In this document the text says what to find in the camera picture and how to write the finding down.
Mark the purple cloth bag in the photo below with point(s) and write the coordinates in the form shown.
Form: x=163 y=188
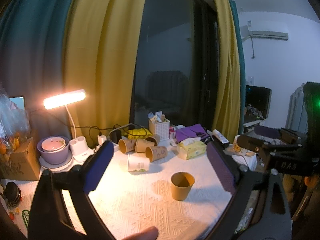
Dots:
x=195 y=131

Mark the plain kraft lying cup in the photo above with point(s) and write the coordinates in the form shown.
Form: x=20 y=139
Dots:
x=142 y=144

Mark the yellow curtain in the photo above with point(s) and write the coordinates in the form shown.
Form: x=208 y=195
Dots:
x=100 y=57
x=227 y=110

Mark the white phone charger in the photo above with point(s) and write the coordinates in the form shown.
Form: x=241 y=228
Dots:
x=101 y=138

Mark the white power strip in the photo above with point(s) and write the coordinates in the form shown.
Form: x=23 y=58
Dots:
x=115 y=146

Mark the operator hand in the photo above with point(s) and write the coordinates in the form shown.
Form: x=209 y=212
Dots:
x=150 y=233

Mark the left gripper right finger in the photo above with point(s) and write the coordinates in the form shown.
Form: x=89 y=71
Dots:
x=271 y=215

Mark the yellow green tissue pack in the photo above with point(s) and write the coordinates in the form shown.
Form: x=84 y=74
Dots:
x=191 y=148

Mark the yellow plastic bag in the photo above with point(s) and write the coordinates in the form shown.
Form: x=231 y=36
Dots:
x=140 y=133

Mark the yellow curtain right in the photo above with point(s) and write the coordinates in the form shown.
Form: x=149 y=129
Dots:
x=227 y=110

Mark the front floral brown paper cup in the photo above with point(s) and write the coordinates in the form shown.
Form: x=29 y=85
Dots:
x=155 y=153

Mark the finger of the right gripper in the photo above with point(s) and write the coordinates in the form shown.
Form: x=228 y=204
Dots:
x=268 y=132
x=256 y=145

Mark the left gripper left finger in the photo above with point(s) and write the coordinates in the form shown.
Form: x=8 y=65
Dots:
x=49 y=217

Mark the white tube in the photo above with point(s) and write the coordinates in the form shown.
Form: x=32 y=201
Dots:
x=220 y=137

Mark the black monitor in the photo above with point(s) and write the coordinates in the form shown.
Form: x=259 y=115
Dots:
x=257 y=103

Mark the floral brown paper cup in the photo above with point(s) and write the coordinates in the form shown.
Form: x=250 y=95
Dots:
x=127 y=145
x=155 y=153

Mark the back brown paper cup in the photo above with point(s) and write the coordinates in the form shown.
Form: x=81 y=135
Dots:
x=154 y=138

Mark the teal curtain left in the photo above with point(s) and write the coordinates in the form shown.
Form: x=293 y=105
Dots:
x=32 y=48

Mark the white tablecloth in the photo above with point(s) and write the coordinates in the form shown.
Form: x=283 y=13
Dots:
x=131 y=202

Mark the left floral brown paper cup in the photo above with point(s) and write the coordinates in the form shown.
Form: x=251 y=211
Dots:
x=127 y=145

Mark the plain brown paper cup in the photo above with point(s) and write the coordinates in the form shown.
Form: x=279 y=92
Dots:
x=181 y=184

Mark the white perforated plastic basket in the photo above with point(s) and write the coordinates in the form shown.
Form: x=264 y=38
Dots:
x=159 y=124

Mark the white air conditioner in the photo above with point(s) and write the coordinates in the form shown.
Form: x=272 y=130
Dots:
x=264 y=31

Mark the white bear mug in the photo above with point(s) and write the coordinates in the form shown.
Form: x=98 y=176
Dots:
x=236 y=148

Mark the white printed paper cup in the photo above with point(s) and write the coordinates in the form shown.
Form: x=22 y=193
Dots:
x=137 y=164

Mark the purple bowl stack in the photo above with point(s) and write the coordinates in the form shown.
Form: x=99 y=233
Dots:
x=54 y=153

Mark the yellow curtain left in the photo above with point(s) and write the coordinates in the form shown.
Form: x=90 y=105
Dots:
x=100 y=57

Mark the brown cardboard box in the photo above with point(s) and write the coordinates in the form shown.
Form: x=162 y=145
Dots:
x=23 y=163

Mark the white desk lamp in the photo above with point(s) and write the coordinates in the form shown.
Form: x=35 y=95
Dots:
x=78 y=145

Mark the black box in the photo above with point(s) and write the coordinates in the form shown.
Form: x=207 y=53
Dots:
x=223 y=145

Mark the pink small box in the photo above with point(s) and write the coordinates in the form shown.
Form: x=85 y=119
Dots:
x=172 y=132

